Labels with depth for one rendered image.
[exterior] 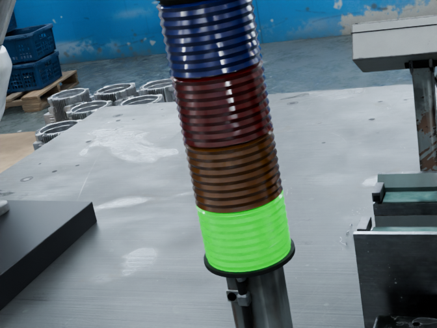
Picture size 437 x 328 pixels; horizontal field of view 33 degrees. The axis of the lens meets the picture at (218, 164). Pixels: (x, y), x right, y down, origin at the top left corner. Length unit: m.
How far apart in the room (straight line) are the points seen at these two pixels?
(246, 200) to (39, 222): 0.75
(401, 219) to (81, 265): 0.49
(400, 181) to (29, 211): 0.64
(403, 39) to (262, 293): 0.54
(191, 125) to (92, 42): 6.93
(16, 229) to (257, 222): 0.75
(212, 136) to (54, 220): 0.75
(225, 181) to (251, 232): 0.04
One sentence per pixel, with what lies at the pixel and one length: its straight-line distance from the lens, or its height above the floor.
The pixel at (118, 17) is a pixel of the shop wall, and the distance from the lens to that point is 7.18.
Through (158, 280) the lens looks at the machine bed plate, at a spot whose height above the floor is 0.80.
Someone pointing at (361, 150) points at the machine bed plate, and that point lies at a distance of 1.35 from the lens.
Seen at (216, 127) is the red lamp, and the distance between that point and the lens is 0.45.
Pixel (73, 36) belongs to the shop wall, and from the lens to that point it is 7.48.
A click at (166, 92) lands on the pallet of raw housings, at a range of 3.20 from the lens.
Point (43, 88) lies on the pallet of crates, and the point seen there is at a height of 0.12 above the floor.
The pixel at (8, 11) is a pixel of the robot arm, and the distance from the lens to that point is 1.31.
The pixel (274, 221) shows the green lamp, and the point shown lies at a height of 1.06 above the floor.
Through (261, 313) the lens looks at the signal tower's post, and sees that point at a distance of 0.53.
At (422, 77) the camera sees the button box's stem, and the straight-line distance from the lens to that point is 1.00.
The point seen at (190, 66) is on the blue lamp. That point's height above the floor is 1.17.
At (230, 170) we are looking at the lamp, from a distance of 0.46.
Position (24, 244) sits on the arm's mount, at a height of 0.84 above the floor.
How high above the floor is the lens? 1.26
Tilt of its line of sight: 19 degrees down
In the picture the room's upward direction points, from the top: 10 degrees counter-clockwise
